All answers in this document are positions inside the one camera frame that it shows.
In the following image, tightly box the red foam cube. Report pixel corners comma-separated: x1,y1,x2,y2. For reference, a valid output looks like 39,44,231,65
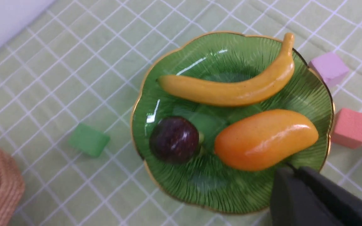
331,108,362,149

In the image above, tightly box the green foam cube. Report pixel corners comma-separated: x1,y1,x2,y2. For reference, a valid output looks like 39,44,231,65
68,123,110,158

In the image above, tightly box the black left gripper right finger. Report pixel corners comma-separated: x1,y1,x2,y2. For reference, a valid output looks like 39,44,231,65
286,163,362,226

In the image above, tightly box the green checkered tablecloth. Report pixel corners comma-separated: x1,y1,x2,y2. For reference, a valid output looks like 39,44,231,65
0,0,362,226

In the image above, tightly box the green glass leaf plate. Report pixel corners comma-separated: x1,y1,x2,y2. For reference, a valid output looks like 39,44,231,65
131,32,335,214

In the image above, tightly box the pink foam cube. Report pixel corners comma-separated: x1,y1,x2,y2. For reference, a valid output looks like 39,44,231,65
309,52,349,89

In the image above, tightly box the dark purple toy mangosteen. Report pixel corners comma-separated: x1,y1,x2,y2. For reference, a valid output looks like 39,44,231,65
149,116,205,164

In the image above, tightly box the orange toy mango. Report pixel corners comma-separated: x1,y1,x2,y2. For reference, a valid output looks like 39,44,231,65
214,109,319,171

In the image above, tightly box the yellow toy banana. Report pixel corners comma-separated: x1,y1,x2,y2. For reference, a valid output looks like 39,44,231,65
157,33,295,107

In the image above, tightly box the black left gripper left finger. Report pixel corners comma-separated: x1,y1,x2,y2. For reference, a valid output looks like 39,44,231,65
270,167,343,226

